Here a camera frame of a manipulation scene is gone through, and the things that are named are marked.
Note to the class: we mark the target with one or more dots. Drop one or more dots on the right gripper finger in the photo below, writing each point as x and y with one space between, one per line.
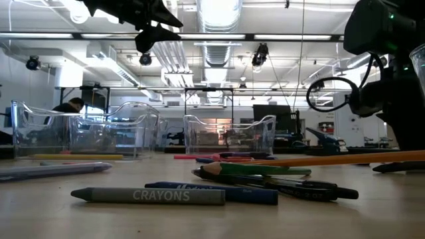
408 132

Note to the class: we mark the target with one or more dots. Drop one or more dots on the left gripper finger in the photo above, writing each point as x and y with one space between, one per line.
162 16
162 33

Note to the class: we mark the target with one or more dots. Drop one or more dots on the orange pencil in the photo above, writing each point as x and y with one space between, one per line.
348 158

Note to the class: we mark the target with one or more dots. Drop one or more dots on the dark blue crayon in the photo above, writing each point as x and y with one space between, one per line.
204 160

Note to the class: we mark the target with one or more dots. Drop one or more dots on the dark purple pen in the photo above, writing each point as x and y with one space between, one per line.
245 154

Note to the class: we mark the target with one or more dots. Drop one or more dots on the yellow pencil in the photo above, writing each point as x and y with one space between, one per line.
78 156

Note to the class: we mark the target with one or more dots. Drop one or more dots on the bright green pencil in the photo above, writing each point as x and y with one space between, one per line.
259 169

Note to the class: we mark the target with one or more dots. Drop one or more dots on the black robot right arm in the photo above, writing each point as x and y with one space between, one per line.
375 26

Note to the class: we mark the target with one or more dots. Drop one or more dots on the clear plastic bin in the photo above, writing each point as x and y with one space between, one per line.
33 139
164 132
199 139
420 66

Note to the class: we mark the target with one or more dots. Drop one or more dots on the white ceiling pipes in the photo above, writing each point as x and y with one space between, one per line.
172 59

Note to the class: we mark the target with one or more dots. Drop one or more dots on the long ceiling light fixture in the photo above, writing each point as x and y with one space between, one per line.
116 71

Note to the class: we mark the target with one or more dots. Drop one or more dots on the black spring clamp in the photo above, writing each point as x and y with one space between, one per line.
327 141

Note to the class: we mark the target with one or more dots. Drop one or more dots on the black ceiling device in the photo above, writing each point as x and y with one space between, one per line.
318 84

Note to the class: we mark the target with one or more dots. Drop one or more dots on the background dark machine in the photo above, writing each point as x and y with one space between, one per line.
176 136

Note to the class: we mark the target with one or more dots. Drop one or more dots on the black gel pen with clip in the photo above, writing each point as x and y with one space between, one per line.
299 189

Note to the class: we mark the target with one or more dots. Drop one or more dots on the pink pen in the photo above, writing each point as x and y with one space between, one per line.
192 156

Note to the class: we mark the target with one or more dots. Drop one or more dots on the large black monitor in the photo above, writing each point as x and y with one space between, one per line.
272 114

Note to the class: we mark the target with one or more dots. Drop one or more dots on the grey crayon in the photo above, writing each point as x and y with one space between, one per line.
149 196

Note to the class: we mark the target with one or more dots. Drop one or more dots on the lavender pen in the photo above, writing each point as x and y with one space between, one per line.
50 171

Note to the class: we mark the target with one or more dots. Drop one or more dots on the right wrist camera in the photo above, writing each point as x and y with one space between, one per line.
365 99

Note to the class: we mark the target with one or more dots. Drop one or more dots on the silver ventilation duct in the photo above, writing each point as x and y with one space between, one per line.
217 54

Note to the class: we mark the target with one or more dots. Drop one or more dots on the black overhead camera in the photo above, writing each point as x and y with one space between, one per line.
260 54

